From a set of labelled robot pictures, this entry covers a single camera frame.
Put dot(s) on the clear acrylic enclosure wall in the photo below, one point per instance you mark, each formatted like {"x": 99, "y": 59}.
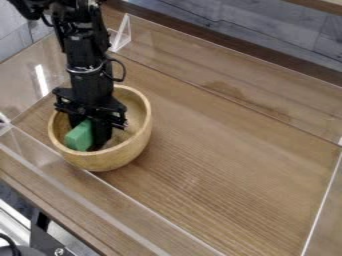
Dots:
{"x": 239, "y": 177}

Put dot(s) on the black table leg bracket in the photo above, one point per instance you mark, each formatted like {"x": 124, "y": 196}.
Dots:
{"x": 40, "y": 240}

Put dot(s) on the clear acrylic corner bracket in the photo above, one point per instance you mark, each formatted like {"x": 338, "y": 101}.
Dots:
{"x": 120, "y": 36}

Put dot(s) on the green stick block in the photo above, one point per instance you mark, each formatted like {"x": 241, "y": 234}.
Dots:
{"x": 79, "y": 139}

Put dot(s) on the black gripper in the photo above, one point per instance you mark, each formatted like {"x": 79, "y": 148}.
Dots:
{"x": 88, "y": 100}

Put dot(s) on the wooden bowl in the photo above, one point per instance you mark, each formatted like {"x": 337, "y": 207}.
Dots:
{"x": 128, "y": 142}

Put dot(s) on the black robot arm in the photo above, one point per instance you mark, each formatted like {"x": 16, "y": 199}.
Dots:
{"x": 76, "y": 21}

